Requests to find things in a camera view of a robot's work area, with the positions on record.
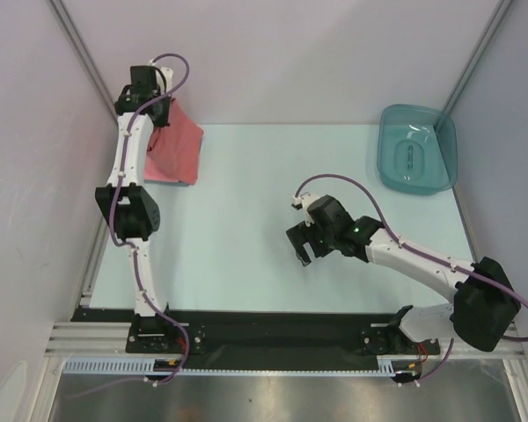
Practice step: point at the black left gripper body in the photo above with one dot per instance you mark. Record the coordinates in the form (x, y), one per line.
(161, 120)

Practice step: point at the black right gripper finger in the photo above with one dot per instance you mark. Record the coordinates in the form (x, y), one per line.
(302, 255)
(298, 234)

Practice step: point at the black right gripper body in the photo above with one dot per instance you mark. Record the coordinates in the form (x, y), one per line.
(311, 237)

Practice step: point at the red t shirt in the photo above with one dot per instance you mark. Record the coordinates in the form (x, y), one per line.
(164, 144)

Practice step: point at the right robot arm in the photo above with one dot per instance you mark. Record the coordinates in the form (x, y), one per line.
(478, 307)

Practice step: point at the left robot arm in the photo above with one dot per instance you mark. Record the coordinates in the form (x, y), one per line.
(131, 214)

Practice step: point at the folded grey t shirt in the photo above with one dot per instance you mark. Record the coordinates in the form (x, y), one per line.
(188, 160)

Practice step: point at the folded pink t shirt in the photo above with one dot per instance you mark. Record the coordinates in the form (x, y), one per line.
(153, 174)

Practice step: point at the teal plastic basin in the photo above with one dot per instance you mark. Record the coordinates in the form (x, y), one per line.
(417, 150)

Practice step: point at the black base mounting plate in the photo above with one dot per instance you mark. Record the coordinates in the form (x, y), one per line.
(266, 339)

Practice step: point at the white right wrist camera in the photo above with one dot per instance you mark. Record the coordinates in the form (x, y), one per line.
(302, 201)

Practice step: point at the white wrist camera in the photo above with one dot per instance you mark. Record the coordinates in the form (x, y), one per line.
(302, 201)
(164, 76)

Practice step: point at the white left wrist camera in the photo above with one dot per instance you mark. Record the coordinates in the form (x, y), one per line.
(164, 76)

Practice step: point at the left aluminium corner post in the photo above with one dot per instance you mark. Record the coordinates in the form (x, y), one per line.
(76, 41)

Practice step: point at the aluminium corner post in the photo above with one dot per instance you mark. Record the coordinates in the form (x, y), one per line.
(489, 33)
(76, 41)

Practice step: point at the grey slotted cable duct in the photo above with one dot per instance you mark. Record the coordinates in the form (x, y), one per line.
(151, 367)

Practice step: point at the aluminium front rail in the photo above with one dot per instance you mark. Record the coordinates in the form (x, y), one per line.
(109, 339)

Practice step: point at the right aluminium corner post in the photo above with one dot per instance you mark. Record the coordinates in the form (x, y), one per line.
(489, 33)

